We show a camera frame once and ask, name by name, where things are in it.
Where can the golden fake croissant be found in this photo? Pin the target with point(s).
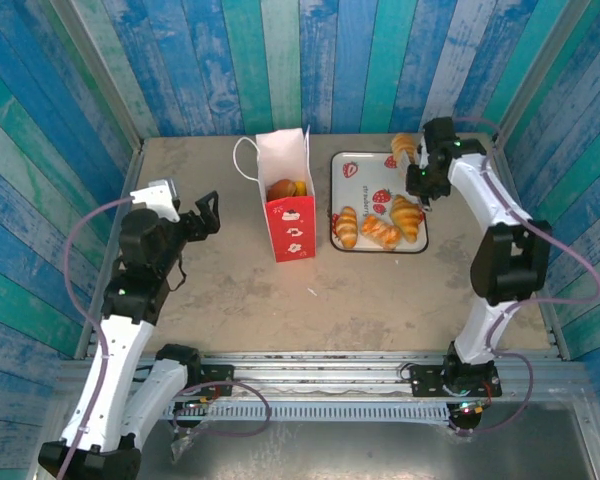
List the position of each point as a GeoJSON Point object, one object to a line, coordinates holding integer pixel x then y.
{"type": "Point", "coordinates": [405, 215]}
{"type": "Point", "coordinates": [347, 227]}

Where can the pale striped fake bread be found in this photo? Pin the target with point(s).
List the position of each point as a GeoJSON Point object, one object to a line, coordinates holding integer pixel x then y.
{"type": "Point", "coordinates": [402, 144]}

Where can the white strawberry print tray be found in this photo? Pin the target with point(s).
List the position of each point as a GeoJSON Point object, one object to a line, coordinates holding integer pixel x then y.
{"type": "Point", "coordinates": [365, 175]}

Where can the orange white twisted fake pastry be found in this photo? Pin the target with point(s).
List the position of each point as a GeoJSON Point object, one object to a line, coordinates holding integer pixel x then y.
{"type": "Point", "coordinates": [380, 231]}

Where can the round brown fake bun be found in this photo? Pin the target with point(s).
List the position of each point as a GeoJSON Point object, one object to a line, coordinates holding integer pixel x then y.
{"type": "Point", "coordinates": [281, 190]}

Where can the red and white paper bag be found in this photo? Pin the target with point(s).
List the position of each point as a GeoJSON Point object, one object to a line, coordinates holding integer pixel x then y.
{"type": "Point", "coordinates": [290, 230]}

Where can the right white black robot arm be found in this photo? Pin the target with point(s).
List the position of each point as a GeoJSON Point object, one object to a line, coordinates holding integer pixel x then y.
{"type": "Point", "coordinates": [510, 260]}

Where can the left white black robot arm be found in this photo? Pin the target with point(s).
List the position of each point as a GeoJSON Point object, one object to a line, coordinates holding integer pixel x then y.
{"type": "Point", "coordinates": [115, 370]}

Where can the small LED circuit board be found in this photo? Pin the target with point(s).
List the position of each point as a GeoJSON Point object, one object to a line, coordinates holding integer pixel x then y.
{"type": "Point", "coordinates": [470, 409]}
{"type": "Point", "coordinates": [197, 402]}

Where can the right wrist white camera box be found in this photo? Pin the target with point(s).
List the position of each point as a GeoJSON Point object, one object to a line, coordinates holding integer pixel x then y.
{"type": "Point", "coordinates": [422, 152]}

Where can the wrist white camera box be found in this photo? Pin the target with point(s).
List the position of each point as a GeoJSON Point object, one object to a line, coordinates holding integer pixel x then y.
{"type": "Point", "coordinates": [155, 197]}
{"type": "Point", "coordinates": [422, 152]}

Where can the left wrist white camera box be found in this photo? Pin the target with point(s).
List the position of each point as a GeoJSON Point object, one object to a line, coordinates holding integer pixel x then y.
{"type": "Point", "coordinates": [155, 197]}

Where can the aluminium frame post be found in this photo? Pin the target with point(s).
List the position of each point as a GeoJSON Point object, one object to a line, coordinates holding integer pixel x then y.
{"type": "Point", "coordinates": [102, 75]}
{"type": "Point", "coordinates": [539, 75]}

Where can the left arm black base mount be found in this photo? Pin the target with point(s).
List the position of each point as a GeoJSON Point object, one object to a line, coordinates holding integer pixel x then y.
{"type": "Point", "coordinates": [215, 380]}

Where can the aluminium mounting rail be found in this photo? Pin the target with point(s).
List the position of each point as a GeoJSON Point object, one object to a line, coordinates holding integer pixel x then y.
{"type": "Point", "coordinates": [320, 375]}

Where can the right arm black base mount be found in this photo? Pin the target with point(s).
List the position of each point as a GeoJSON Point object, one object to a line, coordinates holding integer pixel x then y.
{"type": "Point", "coordinates": [427, 380]}

